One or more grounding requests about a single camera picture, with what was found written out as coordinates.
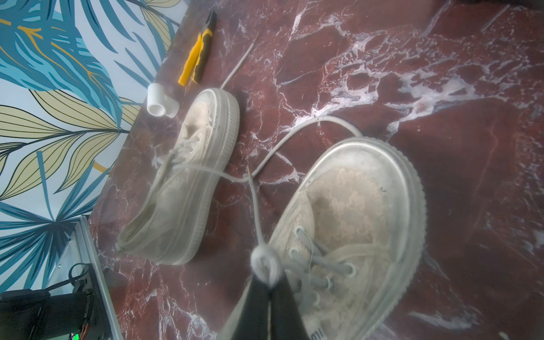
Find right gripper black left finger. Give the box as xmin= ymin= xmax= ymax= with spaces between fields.
xmin=231 ymin=279 xmax=270 ymax=340

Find aluminium front rail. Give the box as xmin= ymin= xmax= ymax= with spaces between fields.
xmin=46 ymin=216 xmax=123 ymax=339

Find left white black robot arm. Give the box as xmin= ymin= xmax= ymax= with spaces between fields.
xmin=1 ymin=290 xmax=94 ymax=339

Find small beige cylinder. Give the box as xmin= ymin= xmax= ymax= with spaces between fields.
xmin=147 ymin=83 xmax=179 ymax=118

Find beige sneaker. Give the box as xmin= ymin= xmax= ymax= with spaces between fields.
xmin=116 ymin=88 xmax=239 ymax=265
xmin=219 ymin=116 xmax=427 ymax=339

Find yellow handled pliers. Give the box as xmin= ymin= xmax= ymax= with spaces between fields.
xmin=178 ymin=11 xmax=218 ymax=86

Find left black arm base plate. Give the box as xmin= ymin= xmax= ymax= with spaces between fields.
xmin=69 ymin=263 xmax=113 ymax=339

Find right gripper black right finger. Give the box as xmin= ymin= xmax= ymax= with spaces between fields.
xmin=270 ymin=276 xmax=309 ymax=340

